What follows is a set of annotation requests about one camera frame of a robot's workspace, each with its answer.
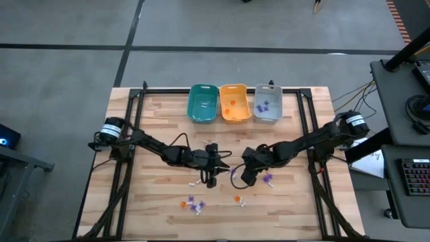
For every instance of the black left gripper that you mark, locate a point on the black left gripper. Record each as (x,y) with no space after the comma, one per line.
(205,161)

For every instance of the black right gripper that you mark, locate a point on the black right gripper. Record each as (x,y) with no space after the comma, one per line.
(255,161)

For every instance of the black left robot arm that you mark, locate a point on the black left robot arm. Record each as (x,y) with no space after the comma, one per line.
(151,144)

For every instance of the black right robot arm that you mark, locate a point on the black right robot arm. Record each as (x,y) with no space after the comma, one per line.
(312,139)

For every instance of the yellow-orange plastic bin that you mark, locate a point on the yellow-orange plastic bin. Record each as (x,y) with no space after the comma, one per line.
(242,114)

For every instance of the teal plastic bin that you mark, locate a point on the teal plastic bin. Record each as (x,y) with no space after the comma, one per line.
(196,114)

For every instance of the light grey plastic bin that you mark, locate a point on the light grey plastic bin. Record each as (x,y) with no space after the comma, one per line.
(273,116)

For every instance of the white paper sheet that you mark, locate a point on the white paper sheet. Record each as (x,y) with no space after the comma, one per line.
(369,164)

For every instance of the black caster wheel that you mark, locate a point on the black caster wheel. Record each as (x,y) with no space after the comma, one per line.
(388,213)

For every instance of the grey keyboard desk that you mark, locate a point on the grey keyboard desk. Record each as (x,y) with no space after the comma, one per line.
(393,201)

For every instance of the dark grey desk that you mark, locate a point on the dark grey desk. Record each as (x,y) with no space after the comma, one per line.
(393,101)

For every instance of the backlit computer keyboard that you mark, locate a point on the backlit computer keyboard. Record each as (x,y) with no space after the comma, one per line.
(416,176)

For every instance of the black desk pole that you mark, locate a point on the black desk pole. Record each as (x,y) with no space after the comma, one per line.
(406,52)

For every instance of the dark grey cart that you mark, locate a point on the dark grey cart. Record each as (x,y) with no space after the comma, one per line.
(20,158)

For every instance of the black laptop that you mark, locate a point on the black laptop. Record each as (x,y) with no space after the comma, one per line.
(424,75)

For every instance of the black device with blue light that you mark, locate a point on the black device with blue light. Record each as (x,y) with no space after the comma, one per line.
(11,134)

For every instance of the black aluminium table frame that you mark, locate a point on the black aluminium table frame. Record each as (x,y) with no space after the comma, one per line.
(300,111)

